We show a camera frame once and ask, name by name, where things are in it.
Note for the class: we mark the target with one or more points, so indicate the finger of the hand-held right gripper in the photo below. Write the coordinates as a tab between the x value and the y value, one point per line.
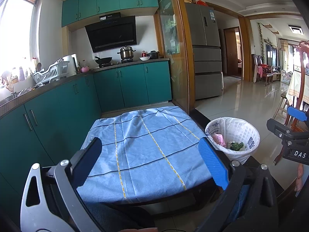
298	113
289	135

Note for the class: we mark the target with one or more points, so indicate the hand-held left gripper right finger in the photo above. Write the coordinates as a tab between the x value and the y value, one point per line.
213	164

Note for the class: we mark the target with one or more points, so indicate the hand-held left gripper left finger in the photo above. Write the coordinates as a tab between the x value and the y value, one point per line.
88	162

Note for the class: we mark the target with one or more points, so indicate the pink plastic bag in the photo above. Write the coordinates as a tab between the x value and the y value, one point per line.
219	139

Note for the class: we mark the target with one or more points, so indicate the dark green wrapper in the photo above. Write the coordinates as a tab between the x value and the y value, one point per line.
237	147

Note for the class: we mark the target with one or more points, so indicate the white bag-lined waste bin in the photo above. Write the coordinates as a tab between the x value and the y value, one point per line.
251	135

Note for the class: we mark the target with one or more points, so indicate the person's right hand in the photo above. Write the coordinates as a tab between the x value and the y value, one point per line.
300	176

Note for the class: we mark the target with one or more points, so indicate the reddish wooden chair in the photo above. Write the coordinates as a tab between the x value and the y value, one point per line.
299	89

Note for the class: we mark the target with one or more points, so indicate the yellow checked tablecloth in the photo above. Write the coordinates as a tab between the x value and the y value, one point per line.
295	87

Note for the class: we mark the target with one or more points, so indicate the white baby fence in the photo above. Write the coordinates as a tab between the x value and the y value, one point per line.
286	76

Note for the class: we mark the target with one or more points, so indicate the person's right leg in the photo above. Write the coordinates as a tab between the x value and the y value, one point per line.
239	203

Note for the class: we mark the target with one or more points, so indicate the carved wooden chairs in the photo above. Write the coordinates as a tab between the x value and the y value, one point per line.
264	73

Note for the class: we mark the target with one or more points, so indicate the pink clothing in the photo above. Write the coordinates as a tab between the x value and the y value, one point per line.
260	72

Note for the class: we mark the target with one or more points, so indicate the blue checked cloth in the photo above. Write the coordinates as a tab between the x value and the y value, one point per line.
144	154

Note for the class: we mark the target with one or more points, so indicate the dark wooden low table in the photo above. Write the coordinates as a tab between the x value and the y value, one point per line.
169	201

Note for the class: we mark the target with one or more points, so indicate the green vine garland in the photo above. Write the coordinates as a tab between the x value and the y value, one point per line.
261	41

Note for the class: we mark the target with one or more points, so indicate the ceiling air vent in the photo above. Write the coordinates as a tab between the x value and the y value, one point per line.
296	29

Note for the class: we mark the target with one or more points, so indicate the grey kitchen countertop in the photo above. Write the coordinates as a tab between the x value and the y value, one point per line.
60	82

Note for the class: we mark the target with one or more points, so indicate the teal lower kitchen cabinets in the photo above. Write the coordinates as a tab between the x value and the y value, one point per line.
132	84

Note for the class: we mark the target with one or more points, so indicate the teal kitchen cabinets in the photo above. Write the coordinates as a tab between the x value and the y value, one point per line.
108	0
132	84

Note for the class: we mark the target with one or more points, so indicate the pink bowl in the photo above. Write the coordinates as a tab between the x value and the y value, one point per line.
85	69

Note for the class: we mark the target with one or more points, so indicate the brown wooden door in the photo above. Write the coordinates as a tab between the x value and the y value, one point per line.
228	53

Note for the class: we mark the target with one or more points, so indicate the white dish rack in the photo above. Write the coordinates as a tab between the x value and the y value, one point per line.
50	73

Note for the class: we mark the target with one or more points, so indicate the white kitchen appliance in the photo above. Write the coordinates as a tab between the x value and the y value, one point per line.
70	65

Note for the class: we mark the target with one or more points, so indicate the black gas stove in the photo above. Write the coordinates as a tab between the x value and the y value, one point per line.
115	63

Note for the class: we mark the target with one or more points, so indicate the black wok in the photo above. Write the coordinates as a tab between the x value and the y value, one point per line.
103	60

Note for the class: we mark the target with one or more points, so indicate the silver refrigerator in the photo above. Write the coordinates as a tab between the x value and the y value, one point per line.
207	60

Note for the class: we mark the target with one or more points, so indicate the purple thermos bottle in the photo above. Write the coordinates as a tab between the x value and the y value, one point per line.
21	74

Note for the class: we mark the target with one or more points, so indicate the steel stock pot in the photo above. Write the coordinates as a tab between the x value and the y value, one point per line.
126	54

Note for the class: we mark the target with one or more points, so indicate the white bowl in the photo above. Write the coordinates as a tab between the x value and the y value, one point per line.
144	58

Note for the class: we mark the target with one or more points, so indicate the wood framed glass door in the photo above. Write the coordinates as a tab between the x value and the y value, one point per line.
173	53

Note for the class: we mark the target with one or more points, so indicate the black cooking pot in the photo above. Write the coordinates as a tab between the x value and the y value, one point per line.
153	55

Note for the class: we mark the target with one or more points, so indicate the black range hood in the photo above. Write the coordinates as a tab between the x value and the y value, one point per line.
111	36

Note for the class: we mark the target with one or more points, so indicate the kitchen window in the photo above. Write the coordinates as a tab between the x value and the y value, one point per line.
17	41

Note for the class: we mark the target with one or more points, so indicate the red bag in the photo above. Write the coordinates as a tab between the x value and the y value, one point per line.
201	2

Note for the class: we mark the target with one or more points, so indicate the yellow bag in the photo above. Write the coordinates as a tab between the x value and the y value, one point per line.
190	0

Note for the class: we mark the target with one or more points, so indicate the teal upper kitchen cabinets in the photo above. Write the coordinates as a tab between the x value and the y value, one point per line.
108	0

